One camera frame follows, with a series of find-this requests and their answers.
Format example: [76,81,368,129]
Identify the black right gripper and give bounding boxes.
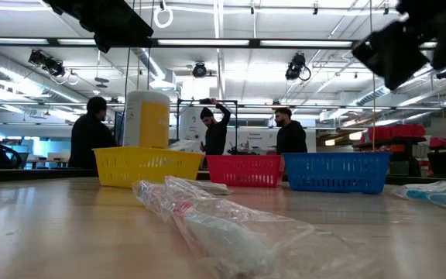
[352,21,431,91]

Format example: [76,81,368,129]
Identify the blue toothbrush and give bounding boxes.
[393,181,446,210]

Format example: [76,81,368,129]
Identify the small silver packet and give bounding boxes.
[184,180,232,196]

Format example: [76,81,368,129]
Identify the red toothbrush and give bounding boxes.
[132,176,363,279]

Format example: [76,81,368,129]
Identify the red bins on shelf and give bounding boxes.
[368,123,427,143]

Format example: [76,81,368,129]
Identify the black office chair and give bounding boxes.
[427,150,446,177]

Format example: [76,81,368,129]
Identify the blue plastic basket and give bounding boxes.
[283,151,393,195]

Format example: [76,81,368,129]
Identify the red plastic basket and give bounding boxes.
[206,154,285,188]

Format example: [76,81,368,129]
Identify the long ceiling light fixture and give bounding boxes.
[0,37,358,48]

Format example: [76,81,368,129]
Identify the white yellow wipes canister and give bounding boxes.
[122,90,171,150]

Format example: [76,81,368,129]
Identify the yellow plastic basket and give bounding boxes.
[93,146,204,189]

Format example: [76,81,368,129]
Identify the thin hanging cord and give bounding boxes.
[369,0,377,152]

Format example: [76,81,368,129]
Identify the black ceiling camera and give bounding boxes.
[284,53,311,81]
[28,49,66,78]
[191,61,208,78]

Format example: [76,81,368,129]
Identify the white hanging ring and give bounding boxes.
[153,6,173,29]

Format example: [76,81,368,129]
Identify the silver ventilation duct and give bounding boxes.
[0,46,88,104]

